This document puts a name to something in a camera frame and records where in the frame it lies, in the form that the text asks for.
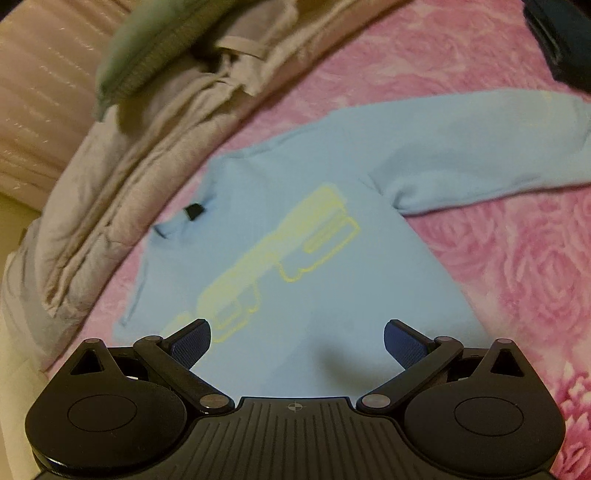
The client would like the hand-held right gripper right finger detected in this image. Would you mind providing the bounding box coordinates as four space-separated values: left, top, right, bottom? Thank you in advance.
356 319 527 414

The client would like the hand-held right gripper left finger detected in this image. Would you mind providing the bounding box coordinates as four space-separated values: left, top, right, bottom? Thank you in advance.
69 319 235 414

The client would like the light blue sweatshirt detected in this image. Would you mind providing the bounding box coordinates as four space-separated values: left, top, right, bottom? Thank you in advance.
121 89 591 402

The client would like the pink floral blanket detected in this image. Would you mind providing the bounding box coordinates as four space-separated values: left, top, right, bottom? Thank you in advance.
44 0 591 480

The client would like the pale pink quilt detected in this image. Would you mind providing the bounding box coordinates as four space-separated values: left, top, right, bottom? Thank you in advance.
0 0 416 324

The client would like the pink embroidered curtain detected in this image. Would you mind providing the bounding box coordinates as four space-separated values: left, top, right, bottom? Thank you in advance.
0 14 121 208

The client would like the folded navy garment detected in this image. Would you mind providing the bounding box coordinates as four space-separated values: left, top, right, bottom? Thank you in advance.
522 0 591 88

